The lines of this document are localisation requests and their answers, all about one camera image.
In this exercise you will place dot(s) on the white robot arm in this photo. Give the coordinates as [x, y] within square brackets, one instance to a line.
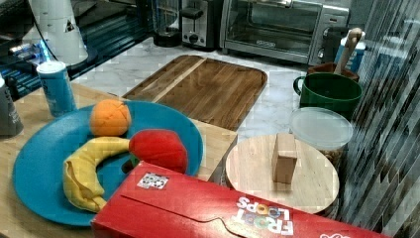
[55, 24]

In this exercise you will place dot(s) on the dark wooden cutting board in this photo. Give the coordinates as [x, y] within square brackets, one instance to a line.
[208, 90]

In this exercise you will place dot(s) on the red plush strawberry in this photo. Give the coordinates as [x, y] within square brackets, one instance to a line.
[159, 147]

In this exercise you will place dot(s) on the silver black toaster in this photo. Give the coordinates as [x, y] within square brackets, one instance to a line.
[201, 20]

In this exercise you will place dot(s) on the round wooden lid with knob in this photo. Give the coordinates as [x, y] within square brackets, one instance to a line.
[284, 170]

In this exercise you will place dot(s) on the red Froot Loops box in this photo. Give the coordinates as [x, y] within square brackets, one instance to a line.
[154, 202]

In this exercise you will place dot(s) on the orange plush fruit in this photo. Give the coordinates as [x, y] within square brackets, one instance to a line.
[110, 117]

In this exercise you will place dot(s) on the clear plastic container with lid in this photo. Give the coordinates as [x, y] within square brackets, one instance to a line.
[323, 129]

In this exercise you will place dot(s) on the brown utensil crock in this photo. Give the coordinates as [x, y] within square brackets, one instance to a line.
[330, 67]

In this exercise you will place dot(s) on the green mug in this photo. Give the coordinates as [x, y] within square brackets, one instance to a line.
[330, 91]

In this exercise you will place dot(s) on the silver toaster oven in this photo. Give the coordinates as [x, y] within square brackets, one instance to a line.
[282, 29]

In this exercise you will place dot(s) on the yellow plush banana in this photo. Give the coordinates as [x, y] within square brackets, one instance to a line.
[81, 185]

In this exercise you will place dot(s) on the blue white carton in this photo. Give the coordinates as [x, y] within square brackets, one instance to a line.
[355, 59]

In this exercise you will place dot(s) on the blue salt canister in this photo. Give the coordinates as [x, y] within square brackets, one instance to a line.
[56, 85]

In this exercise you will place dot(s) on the blue round plate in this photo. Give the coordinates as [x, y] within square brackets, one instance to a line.
[37, 173]

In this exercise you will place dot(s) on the grey shaker bottle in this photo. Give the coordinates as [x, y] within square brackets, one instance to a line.
[10, 121]

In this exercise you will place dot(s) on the wooden utensil handle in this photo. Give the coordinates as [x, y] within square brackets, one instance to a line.
[353, 37]

